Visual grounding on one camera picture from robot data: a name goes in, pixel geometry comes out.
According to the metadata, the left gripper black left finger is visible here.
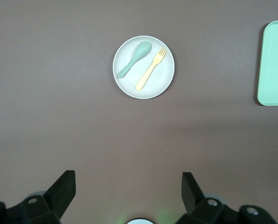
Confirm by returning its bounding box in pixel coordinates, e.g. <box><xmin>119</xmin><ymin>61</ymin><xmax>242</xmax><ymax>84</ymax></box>
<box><xmin>0</xmin><ymin>170</ymin><xmax>77</xmax><ymax>224</ymax></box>

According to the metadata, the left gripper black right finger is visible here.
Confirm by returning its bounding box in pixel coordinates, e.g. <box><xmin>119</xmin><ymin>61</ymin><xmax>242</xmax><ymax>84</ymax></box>
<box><xmin>176</xmin><ymin>172</ymin><xmax>278</xmax><ymax>224</ymax></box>

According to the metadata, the round beige plate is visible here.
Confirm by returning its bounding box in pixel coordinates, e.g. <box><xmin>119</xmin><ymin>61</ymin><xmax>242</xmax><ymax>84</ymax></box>
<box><xmin>112</xmin><ymin>35</ymin><xmax>176</xmax><ymax>100</ymax></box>

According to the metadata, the yellow plastic fork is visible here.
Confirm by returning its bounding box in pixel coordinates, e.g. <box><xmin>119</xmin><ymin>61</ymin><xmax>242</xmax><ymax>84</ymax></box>
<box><xmin>134</xmin><ymin>47</ymin><xmax>167</xmax><ymax>91</ymax></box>

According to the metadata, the pale green plastic spoon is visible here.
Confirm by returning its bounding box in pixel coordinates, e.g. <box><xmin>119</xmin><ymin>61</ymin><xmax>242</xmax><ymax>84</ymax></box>
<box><xmin>117</xmin><ymin>41</ymin><xmax>152</xmax><ymax>79</ymax></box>

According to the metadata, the light green rectangular tray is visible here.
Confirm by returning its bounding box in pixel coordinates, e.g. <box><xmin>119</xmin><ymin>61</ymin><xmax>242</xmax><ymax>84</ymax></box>
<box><xmin>256</xmin><ymin>20</ymin><xmax>278</xmax><ymax>107</ymax></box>

